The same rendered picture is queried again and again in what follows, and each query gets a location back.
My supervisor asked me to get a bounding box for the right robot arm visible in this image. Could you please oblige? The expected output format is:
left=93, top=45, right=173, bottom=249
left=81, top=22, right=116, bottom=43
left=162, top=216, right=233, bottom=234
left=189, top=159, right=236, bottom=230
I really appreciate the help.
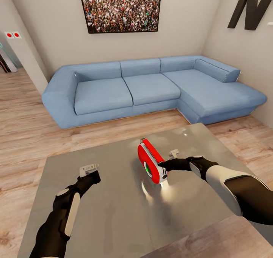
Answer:
left=157, top=149, right=273, bottom=246

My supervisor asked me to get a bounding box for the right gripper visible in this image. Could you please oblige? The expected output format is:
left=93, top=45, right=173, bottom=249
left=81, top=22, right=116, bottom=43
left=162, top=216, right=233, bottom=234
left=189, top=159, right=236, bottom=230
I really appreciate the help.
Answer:
left=157, top=158, right=182, bottom=171

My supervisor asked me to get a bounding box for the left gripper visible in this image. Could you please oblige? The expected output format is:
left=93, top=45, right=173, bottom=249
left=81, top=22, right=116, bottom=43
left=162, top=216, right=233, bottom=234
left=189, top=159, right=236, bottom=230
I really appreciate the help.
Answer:
left=77, top=171, right=101, bottom=191

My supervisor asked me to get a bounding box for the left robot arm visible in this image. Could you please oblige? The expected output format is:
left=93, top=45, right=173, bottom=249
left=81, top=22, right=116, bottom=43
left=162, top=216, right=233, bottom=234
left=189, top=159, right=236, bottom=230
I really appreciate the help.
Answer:
left=29, top=164, right=101, bottom=258

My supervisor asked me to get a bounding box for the radio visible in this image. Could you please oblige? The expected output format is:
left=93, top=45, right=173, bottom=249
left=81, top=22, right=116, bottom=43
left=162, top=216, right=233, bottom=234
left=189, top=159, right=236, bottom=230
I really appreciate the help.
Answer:
left=138, top=138, right=168, bottom=184

